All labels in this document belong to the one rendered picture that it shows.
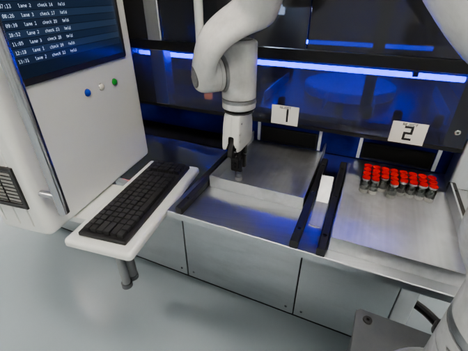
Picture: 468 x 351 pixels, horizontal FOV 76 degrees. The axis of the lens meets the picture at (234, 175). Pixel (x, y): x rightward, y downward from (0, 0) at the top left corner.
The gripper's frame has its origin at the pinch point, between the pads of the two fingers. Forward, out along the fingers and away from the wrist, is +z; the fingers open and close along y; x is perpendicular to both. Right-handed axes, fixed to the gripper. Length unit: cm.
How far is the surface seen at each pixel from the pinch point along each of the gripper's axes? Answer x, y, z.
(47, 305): -95, 20, 94
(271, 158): 4.7, -16.1, 5.9
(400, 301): 56, -19, 55
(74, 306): -83, 15, 94
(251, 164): 0.2, -9.5, 5.8
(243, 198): 4.8, 8.0, 5.9
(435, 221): 50, -2, 6
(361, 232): 34.2, 9.6, 5.6
